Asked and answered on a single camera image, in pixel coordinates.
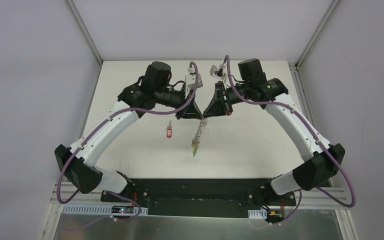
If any right white cable duct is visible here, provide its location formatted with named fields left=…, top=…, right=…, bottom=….
left=247, top=208, right=268, bottom=220

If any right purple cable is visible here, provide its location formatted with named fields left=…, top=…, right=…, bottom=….
left=223, top=54, right=357, bottom=226

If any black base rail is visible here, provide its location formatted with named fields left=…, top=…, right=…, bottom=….
left=100, top=178, right=332, bottom=220

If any aluminium frame rail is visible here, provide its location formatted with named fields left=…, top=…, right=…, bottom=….
left=60, top=182, right=349, bottom=210

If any metal disc keyring with rings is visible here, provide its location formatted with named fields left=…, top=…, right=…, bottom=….
left=191, top=118, right=208, bottom=157

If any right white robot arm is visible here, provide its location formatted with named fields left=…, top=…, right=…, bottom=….
left=203, top=58, right=345, bottom=205

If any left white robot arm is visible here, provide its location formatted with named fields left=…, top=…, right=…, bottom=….
left=54, top=61, right=203, bottom=203

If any purple cable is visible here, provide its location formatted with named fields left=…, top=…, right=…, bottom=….
left=223, top=54, right=357, bottom=226
left=56, top=61, right=200, bottom=223

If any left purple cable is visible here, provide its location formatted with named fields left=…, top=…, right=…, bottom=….
left=56, top=61, right=200, bottom=223

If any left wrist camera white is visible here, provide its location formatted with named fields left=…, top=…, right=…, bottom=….
left=184, top=67, right=203, bottom=99

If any silver key with red tag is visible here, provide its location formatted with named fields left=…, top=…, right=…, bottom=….
left=166, top=120, right=173, bottom=139

